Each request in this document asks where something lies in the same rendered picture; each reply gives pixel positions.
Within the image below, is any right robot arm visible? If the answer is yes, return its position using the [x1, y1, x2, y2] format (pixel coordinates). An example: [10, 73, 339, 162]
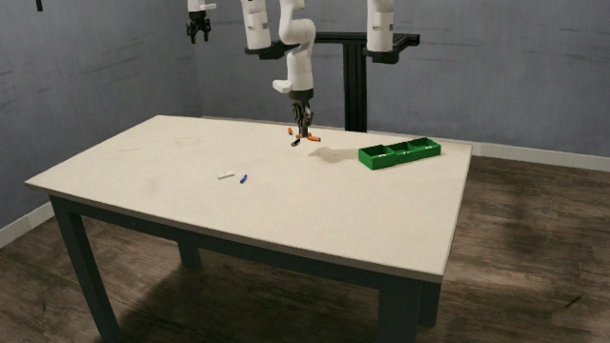
[188, 0, 271, 49]

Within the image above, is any green three-compartment tray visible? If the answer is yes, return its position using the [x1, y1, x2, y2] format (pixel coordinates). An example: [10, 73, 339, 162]
[358, 137, 441, 171]

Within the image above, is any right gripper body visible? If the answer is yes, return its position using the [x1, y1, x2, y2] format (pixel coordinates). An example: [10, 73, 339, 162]
[189, 10, 206, 30]

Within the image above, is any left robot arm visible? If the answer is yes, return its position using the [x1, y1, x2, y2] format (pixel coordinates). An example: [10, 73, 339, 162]
[274, 0, 394, 93]

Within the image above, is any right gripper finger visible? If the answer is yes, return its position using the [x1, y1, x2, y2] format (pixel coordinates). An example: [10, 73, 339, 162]
[202, 18, 212, 42]
[187, 22, 201, 45]

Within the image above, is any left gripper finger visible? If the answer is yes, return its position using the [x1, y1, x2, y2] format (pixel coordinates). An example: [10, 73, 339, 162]
[296, 105, 314, 138]
[292, 103, 300, 134]

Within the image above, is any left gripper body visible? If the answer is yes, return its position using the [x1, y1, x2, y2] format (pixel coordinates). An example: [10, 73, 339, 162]
[289, 88, 314, 116]

